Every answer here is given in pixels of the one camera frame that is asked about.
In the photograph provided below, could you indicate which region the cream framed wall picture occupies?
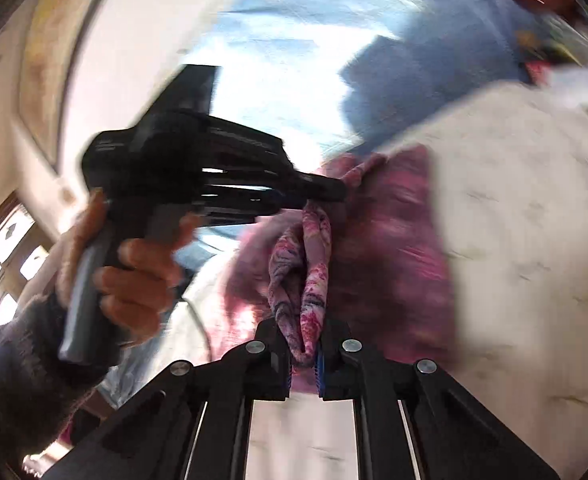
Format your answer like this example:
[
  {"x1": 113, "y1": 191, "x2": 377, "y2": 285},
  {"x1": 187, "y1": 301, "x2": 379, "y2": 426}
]
[{"x1": 16, "y1": 0, "x2": 142, "y2": 168}]

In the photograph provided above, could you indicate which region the person's left hand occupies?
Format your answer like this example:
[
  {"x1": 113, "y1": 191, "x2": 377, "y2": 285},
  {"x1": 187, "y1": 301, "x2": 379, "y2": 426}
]
[{"x1": 55, "y1": 191, "x2": 201, "y2": 347}]

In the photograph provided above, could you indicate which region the purple floral garment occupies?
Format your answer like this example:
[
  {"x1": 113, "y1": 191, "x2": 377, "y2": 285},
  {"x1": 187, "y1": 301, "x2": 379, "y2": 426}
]
[{"x1": 221, "y1": 142, "x2": 457, "y2": 397}]

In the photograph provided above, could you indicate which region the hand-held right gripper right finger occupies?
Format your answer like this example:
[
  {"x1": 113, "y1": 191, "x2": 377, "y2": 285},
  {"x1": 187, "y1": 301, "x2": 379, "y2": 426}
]
[{"x1": 315, "y1": 318, "x2": 561, "y2": 480}]

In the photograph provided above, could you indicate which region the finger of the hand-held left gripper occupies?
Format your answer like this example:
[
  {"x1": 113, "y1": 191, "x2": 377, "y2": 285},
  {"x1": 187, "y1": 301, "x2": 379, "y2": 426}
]
[{"x1": 273, "y1": 169, "x2": 349, "y2": 210}]

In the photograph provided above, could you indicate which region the wooden framed window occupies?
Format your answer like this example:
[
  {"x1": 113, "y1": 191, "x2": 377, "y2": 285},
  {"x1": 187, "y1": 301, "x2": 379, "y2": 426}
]
[{"x1": 0, "y1": 197, "x2": 52, "y2": 358}]

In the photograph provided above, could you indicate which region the cream patterned bedsheet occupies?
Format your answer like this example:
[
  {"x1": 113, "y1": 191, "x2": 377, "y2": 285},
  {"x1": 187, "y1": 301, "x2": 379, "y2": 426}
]
[{"x1": 164, "y1": 80, "x2": 588, "y2": 480}]

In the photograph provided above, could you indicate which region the black cable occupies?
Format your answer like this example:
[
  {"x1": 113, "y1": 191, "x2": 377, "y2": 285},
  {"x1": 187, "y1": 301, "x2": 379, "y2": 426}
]
[{"x1": 171, "y1": 297, "x2": 214, "y2": 363}]

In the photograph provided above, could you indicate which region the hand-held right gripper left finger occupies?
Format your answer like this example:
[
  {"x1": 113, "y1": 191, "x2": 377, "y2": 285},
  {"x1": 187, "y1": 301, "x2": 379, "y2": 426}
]
[{"x1": 41, "y1": 318, "x2": 295, "y2": 480}]

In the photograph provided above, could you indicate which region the blue plaid quilt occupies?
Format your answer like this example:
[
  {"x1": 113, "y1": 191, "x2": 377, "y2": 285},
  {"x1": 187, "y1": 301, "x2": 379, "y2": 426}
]
[{"x1": 171, "y1": 0, "x2": 555, "y2": 271}]

